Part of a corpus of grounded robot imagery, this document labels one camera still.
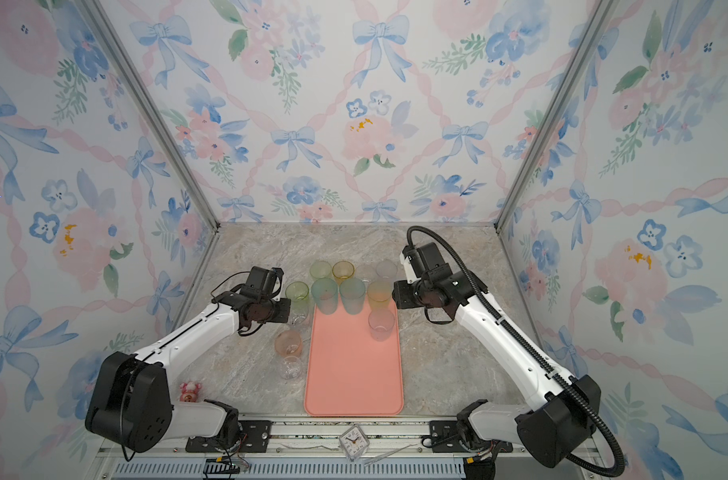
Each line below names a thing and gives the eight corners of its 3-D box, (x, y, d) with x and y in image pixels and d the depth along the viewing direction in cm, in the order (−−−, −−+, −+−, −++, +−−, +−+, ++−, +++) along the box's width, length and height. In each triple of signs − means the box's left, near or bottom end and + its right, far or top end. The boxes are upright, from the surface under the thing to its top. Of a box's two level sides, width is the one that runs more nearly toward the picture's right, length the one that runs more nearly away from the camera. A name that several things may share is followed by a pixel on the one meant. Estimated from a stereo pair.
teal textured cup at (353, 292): (350, 318, 95) (349, 303, 88) (334, 295, 101) (332, 279, 93) (370, 306, 98) (371, 290, 91) (354, 284, 103) (353, 268, 96)
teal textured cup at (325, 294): (314, 314, 97) (310, 298, 89) (317, 294, 101) (313, 276, 94) (337, 314, 97) (334, 298, 89) (338, 294, 101) (336, 276, 94)
